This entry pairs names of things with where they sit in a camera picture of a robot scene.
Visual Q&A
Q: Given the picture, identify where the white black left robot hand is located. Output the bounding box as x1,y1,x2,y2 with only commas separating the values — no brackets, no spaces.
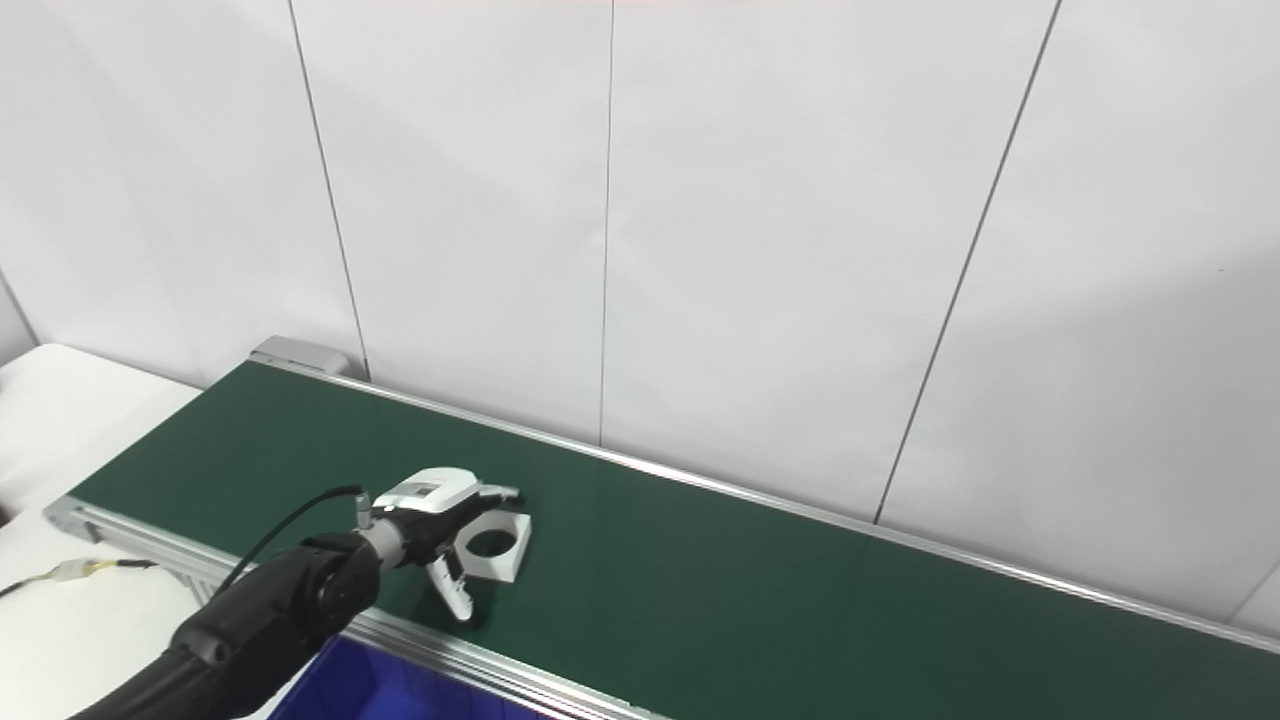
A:
370,466,523,624

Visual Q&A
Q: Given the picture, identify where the white part with round hole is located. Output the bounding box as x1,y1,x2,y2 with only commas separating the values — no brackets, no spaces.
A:
452,509,534,585

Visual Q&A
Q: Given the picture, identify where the green conveyor belt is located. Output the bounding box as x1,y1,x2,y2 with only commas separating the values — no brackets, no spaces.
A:
42,352,1280,720
68,360,1280,720

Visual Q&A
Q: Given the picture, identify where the blue plastic bin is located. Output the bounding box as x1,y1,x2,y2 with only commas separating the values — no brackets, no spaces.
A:
268,634,561,720

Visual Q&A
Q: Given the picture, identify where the grey conveyor end housing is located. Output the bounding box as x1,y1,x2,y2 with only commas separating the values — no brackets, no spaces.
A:
249,335,352,377

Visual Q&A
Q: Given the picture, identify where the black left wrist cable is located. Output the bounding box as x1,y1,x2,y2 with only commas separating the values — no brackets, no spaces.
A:
213,484,369,593

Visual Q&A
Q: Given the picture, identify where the cable with yellow connector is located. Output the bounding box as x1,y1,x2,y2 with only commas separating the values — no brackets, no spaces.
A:
0,557,161,600

